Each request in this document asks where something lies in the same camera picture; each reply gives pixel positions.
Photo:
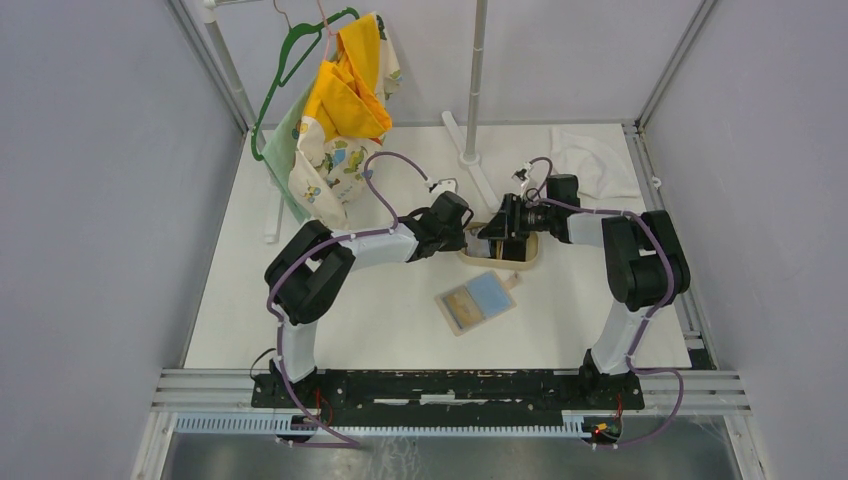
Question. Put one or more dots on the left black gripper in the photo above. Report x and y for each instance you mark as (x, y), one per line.
(458, 243)

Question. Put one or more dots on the right rack pole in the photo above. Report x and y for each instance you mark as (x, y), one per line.
(474, 79)

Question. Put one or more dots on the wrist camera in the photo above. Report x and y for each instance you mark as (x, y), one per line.
(445, 185)
(524, 179)

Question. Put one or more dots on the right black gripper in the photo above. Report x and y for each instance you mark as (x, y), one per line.
(507, 222)

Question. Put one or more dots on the gold card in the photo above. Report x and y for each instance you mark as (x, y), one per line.
(462, 310)

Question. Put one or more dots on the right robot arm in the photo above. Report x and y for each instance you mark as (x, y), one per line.
(645, 266)

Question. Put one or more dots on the white card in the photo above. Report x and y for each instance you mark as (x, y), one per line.
(478, 248)

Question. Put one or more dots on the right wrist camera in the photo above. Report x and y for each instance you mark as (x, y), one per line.
(524, 179)

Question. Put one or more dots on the rack pole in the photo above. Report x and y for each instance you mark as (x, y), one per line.
(474, 79)
(235, 85)

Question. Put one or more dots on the green clothes hanger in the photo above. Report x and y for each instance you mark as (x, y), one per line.
(283, 74)

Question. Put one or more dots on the cream printed cloth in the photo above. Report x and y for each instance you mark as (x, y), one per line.
(327, 175)

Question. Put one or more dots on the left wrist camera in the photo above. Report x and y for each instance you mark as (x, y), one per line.
(445, 185)

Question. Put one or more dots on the left rack pole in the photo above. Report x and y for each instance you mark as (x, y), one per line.
(235, 85)

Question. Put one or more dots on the right rack foot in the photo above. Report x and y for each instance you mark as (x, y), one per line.
(476, 172)

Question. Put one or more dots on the yellow cloth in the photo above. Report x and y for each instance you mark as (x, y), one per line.
(349, 93)

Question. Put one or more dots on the beige oval tray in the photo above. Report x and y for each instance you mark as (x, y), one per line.
(473, 230)

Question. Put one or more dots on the light green printed cloth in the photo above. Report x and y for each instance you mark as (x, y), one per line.
(291, 119)

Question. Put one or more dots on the beige card holder wallet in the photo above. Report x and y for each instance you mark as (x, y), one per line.
(491, 292)

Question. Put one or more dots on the white cloth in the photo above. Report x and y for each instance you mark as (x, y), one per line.
(601, 171)

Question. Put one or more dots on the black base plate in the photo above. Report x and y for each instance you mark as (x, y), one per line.
(444, 398)

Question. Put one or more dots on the pink clothes hanger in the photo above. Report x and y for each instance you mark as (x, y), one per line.
(326, 22)

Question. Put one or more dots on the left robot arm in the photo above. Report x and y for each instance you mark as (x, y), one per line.
(306, 277)

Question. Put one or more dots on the black VIP card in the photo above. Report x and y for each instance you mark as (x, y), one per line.
(509, 250)

